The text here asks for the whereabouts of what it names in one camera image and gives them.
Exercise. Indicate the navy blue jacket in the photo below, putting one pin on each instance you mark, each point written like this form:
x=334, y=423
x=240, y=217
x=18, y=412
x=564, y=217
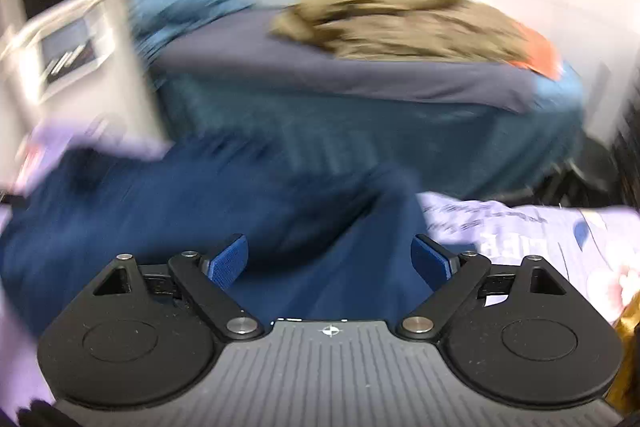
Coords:
x=200, y=212

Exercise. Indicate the orange cloth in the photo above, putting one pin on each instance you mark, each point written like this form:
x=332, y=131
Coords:
x=537, y=52

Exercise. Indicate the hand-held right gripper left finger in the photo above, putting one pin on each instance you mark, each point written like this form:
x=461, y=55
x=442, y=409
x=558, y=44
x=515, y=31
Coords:
x=230, y=260

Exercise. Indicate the grey bed sheet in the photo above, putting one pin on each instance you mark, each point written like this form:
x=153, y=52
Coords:
x=350, y=82

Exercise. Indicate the teal bed cover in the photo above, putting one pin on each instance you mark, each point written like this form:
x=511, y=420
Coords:
x=400, y=147

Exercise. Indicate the white machine with knobs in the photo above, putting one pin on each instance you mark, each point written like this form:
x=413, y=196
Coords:
x=70, y=57

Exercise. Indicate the khaki jacket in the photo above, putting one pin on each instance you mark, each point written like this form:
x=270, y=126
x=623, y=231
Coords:
x=400, y=27

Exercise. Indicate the mustard yellow cloth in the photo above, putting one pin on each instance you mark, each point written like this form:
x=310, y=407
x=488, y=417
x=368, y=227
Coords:
x=625, y=357

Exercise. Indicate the blue duvet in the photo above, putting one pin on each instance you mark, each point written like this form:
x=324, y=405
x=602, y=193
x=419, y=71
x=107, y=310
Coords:
x=180, y=7

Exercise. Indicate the purple floral bedsheet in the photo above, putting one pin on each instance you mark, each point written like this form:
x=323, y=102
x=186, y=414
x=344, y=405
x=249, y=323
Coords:
x=530, y=232

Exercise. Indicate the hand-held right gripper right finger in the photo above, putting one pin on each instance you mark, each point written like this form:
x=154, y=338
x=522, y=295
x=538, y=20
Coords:
x=427, y=260

